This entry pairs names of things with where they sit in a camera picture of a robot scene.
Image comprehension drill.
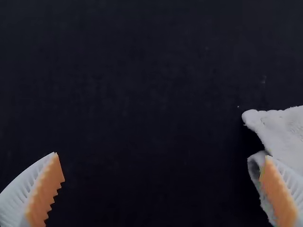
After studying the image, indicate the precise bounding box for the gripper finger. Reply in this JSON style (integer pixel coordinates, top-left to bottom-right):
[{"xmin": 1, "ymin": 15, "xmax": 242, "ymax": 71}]
[
  {"xmin": 259, "ymin": 155, "xmax": 303, "ymax": 227},
  {"xmin": 0, "ymin": 152, "xmax": 66, "ymax": 227}
]

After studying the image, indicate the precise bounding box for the black mat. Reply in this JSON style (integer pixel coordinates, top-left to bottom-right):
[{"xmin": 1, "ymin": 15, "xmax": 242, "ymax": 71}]
[{"xmin": 0, "ymin": 0, "xmax": 303, "ymax": 227}]

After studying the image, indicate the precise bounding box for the pale towel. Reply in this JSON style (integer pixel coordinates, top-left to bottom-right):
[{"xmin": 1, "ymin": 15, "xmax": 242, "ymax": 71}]
[{"xmin": 241, "ymin": 105, "xmax": 303, "ymax": 224}]

